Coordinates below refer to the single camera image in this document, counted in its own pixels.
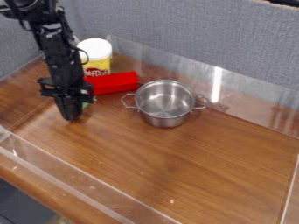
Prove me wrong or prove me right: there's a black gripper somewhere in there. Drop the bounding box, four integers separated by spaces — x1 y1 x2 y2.
37 77 93 121

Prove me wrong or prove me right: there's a green foam block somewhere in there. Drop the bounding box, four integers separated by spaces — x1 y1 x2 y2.
80 89 94 108

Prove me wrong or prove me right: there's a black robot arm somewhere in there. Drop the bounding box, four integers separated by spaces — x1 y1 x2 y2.
0 0 94 122

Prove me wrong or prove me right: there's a red rectangular block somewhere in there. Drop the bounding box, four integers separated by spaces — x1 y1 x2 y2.
84 71 139 95

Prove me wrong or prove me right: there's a yellow play-doh tub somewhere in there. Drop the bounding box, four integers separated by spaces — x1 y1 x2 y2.
77 38 112 78

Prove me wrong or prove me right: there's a small steel pot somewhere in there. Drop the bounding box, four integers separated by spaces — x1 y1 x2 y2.
121 80 209 128

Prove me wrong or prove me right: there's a clear acrylic table barrier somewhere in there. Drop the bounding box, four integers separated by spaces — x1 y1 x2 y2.
0 37 299 224

